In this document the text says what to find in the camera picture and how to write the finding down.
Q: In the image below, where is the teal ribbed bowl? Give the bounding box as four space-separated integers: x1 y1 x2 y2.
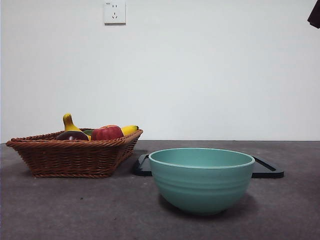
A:
148 147 256 216

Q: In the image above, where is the dark purple plum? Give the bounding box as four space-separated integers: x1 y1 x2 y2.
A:
55 130 90 141

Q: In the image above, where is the dark rectangular tray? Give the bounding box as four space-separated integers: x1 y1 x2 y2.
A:
131 153 285 179

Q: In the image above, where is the red apple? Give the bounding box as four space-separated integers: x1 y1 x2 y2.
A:
90 124 125 141

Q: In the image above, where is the yellow banana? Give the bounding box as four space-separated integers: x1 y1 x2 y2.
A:
62 112 139 141

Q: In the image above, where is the brown wicker basket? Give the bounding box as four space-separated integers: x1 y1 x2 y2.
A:
5 128 144 179

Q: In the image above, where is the white wall socket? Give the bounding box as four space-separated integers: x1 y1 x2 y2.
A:
103 0 127 25

